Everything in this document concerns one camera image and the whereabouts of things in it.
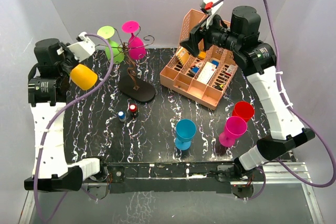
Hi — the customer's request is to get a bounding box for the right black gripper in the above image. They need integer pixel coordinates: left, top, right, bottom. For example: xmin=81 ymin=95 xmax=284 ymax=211
xmin=180 ymin=10 xmax=242 ymax=57

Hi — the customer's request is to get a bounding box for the orange wine glass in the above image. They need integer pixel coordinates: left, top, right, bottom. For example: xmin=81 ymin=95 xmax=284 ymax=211
xmin=70 ymin=64 xmax=98 ymax=91

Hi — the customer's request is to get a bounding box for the green wine glass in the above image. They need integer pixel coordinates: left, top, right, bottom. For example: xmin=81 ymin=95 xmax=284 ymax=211
xmin=97 ymin=26 xmax=124 ymax=63

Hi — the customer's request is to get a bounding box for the magenta wine glass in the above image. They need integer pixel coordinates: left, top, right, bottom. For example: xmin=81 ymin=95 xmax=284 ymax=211
xmin=219 ymin=116 xmax=247 ymax=147
xmin=122 ymin=20 xmax=146 ymax=60

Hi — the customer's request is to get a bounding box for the blue wine glass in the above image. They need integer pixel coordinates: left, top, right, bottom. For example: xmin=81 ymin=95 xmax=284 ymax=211
xmin=174 ymin=119 xmax=196 ymax=151

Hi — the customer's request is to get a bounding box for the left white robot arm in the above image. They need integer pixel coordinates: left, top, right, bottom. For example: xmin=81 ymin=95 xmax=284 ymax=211
xmin=24 ymin=34 xmax=109 ymax=192

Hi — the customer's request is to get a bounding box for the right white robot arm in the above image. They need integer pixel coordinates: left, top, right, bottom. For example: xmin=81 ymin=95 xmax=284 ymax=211
xmin=180 ymin=6 xmax=316 ymax=180

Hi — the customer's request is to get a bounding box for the metal wine glass rack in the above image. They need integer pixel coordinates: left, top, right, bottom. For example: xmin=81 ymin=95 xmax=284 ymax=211
xmin=96 ymin=26 xmax=156 ymax=103

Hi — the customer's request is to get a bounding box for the red wine glass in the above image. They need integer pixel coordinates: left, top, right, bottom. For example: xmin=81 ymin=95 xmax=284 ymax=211
xmin=232 ymin=101 xmax=255 ymax=123

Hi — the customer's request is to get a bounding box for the yellow spiral notebook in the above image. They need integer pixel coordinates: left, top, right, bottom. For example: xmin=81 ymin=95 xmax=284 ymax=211
xmin=175 ymin=47 xmax=190 ymax=65

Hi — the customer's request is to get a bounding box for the orange sponge block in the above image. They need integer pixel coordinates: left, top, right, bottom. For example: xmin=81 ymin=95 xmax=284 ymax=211
xmin=197 ymin=52 xmax=206 ymax=60

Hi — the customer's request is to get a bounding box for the blue eraser block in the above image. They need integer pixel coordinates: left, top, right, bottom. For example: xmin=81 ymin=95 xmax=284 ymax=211
xmin=189 ymin=67 xmax=199 ymax=76

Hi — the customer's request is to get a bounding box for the white card box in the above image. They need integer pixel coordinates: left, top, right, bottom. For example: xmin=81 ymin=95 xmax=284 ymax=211
xmin=197 ymin=62 xmax=217 ymax=84

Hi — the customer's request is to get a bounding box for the pink desk file organizer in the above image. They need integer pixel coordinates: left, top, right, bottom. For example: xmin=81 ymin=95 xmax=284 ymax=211
xmin=159 ymin=8 xmax=238 ymax=111

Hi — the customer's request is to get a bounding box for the blue capped small bottle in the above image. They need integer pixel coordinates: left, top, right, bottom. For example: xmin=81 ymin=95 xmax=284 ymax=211
xmin=118 ymin=111 xmax=127 ymax=122

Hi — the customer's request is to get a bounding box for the red capped small bottle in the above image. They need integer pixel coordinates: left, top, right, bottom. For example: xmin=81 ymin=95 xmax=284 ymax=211
xmin=129 ymin=103 xmax=139 ymax=118

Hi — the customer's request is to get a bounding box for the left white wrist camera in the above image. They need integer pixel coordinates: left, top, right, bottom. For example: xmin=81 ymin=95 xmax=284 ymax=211
xmin=67 ymin=32 xmax=96 ymax=62

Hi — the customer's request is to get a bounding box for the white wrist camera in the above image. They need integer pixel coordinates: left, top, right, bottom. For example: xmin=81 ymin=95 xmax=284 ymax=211
xmin=200 ymin=0 xmax=223 ymax=28
xmin=67 ymin=32 xmax=96 ymax=62

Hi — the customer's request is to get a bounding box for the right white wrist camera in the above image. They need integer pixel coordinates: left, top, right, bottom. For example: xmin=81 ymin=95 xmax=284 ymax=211
xmin=200 ymin=0 xmax=223 ymax=28

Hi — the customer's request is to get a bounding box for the aluminium frame rail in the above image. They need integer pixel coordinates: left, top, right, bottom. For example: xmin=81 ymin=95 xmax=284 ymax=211
xmin=18 ymin=161 xmax=326 ymax=224

